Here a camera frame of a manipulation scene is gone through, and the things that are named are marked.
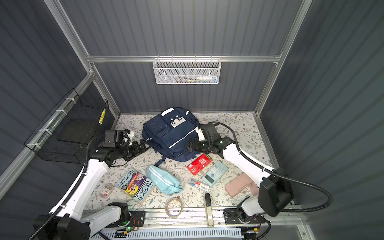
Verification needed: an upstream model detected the navy blue student backpack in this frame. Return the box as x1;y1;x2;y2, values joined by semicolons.
142;107;200;167

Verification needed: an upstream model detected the white wire mesh basket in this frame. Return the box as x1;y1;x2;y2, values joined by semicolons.
153;58;222;85

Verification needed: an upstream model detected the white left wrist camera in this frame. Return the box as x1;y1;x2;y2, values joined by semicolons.
123;129;135;146

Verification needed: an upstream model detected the pink pencil case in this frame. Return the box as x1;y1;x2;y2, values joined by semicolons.
225;173;253;198

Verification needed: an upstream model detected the small clear eraser box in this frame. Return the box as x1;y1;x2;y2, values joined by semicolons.
100;184;115;199

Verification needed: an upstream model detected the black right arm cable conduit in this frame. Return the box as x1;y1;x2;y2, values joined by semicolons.
206;121;334;213

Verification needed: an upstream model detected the purple treehouse paperback book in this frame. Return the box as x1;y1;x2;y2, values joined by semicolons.
115;169;155;202

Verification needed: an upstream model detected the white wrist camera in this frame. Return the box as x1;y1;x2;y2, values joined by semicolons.
123;129;135;146
195;127;206;141

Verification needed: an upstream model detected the black wire basket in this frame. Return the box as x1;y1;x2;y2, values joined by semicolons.
25;89;110;164

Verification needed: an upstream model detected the clear tape roll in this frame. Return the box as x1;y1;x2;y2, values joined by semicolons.
165;197;184;218

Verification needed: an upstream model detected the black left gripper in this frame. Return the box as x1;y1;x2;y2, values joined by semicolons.
116;138;151;161

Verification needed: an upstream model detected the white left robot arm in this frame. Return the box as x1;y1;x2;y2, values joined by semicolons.
30;130;148;240

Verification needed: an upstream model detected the beige stapler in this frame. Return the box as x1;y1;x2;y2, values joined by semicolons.
205;193;214;228

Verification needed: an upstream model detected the light blue pencil pouch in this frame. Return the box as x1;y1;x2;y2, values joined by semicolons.
146;165;183;195

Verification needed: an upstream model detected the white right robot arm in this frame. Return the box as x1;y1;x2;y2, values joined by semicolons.
186;122;294;221

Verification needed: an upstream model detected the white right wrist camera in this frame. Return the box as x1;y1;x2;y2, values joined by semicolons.
195;127;206;141

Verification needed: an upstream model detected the red card box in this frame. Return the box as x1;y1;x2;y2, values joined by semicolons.
187;154;212;176

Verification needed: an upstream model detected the light green calculator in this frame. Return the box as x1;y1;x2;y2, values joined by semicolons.
201;161;229;187

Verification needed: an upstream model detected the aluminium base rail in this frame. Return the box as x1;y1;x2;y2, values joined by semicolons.
80;205;304;229

